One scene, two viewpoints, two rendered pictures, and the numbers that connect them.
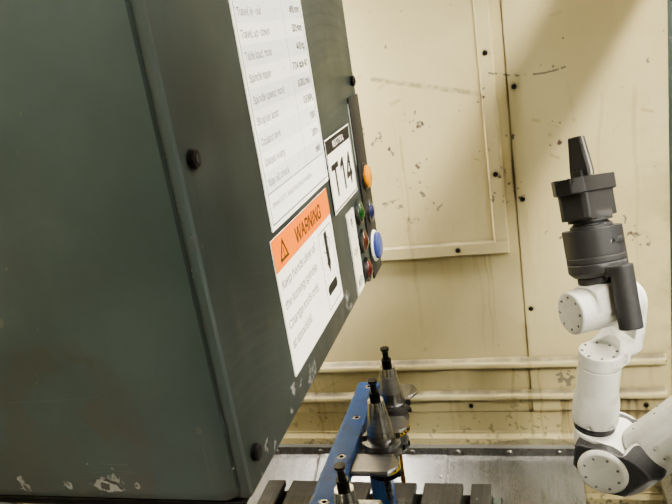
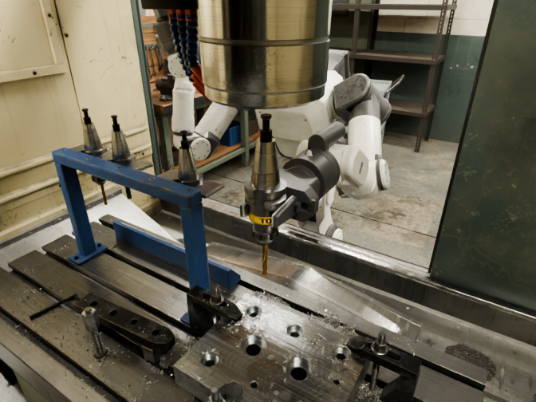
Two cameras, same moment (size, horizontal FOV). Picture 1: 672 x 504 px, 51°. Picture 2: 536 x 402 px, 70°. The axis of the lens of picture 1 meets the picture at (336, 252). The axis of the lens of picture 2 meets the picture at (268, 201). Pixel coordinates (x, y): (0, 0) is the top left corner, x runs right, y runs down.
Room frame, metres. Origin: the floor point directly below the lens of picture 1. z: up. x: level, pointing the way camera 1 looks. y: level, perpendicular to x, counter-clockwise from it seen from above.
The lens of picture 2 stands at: (0.40, 0.73, 1.57)
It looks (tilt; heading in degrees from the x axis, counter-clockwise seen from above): 28 degrees down; 286
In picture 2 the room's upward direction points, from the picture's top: straight up
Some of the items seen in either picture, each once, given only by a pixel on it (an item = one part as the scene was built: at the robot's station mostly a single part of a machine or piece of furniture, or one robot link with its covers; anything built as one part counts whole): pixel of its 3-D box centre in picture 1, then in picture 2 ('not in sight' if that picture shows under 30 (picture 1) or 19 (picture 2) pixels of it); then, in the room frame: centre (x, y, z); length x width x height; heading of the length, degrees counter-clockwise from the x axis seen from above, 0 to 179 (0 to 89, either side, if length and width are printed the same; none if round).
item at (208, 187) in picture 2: not in sight; (207, 187); (0.73, 0.05, 1.21); 0.07 x 0.05 x 0.01; 74
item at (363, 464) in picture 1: (375, 464); (137, 166); (0.94, -0.01, 1.21); 0.07 x 0.05 x 0.01; 74
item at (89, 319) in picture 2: not in sight; (94, 332); (0.90, 0.28, 0.96); 0.03 x 0.03 x 0.13
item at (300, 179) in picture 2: not in sight; (297, 184); (0.52, 0.14, 1.29); 0.13 x 0.12 x 0.10; 164
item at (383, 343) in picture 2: not in sight; (380, 364); (0.33, 0.21, 0.97); 0.13 x 0.03 x 0.15; 164
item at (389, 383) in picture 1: (389, 384); (90, 135); (1.09, -0.05, 1.26); 0.04 x 0.04 x 0.07
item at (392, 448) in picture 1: (381, 443); (122, 161); (0.99, -0.02, 1.21); 0.06 x 0.06 x 0.03
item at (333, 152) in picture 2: not in sight; (321, 156); (0.49, 0.03, 1.30); 0.11 x 0.11 x 0.11; 74
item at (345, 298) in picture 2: not in sight; (281, 299); (0.62, -0.20, 0.70); 0.90 x 0.30 x 0.16; 164
